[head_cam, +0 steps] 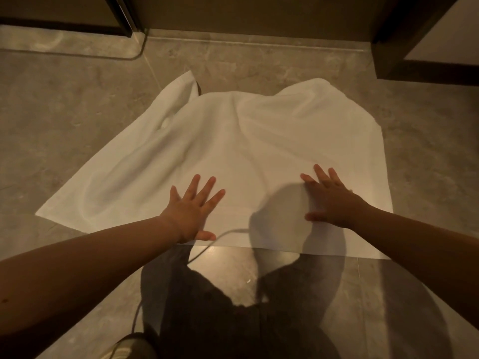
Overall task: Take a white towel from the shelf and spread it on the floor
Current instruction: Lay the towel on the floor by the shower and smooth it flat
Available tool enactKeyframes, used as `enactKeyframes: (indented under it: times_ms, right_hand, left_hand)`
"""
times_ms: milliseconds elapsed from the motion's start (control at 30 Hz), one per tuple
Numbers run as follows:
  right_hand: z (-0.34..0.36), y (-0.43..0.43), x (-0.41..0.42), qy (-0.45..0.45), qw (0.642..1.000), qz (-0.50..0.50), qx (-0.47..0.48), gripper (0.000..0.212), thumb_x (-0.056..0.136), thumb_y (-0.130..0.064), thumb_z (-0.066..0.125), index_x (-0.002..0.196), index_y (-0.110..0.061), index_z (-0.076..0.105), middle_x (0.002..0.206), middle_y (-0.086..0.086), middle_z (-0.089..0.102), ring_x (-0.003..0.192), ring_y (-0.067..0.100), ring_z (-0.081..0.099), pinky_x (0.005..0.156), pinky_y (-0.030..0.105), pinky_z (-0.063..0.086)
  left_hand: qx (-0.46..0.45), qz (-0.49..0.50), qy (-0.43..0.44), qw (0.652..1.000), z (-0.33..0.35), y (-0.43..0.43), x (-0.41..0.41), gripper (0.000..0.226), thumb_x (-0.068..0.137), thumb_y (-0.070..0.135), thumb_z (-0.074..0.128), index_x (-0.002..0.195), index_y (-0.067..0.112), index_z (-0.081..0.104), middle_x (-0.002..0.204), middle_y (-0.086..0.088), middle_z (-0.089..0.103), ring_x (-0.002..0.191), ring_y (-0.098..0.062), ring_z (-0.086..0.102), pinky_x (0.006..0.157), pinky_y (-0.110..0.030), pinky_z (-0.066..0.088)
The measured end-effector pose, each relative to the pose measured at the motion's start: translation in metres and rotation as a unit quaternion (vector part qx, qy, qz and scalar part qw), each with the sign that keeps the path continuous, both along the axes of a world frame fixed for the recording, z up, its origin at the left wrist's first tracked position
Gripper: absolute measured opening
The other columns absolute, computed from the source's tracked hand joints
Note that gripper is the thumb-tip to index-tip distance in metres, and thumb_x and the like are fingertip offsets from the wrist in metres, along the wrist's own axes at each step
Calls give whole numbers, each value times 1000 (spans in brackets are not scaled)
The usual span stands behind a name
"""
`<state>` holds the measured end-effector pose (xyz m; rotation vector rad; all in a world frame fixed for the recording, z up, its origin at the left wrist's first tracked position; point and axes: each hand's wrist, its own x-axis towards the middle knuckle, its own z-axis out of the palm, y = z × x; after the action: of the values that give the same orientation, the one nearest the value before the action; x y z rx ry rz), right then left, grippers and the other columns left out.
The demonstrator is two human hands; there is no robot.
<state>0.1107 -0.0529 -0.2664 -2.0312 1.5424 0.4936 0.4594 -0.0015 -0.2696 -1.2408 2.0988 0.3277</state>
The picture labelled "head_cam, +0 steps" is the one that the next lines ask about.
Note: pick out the person's left hand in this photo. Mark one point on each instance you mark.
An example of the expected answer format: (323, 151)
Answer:
(189, 214)

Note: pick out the person's right hand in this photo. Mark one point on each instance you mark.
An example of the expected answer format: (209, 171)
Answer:
(336, 207)

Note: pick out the small white towel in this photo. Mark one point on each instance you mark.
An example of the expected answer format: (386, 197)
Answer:
(243, 145)

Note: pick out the person's right forearm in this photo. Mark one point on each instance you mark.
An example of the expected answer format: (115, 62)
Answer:
(423, 254)

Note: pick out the person's left forearm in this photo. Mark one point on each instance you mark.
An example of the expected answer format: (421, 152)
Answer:
(82, 272)

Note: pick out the person's white shoe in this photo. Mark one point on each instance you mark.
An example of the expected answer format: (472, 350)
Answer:
(129, 347)

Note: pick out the bronze glass shower door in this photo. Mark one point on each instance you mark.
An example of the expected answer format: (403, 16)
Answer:
(262, 14)
(56, 11)

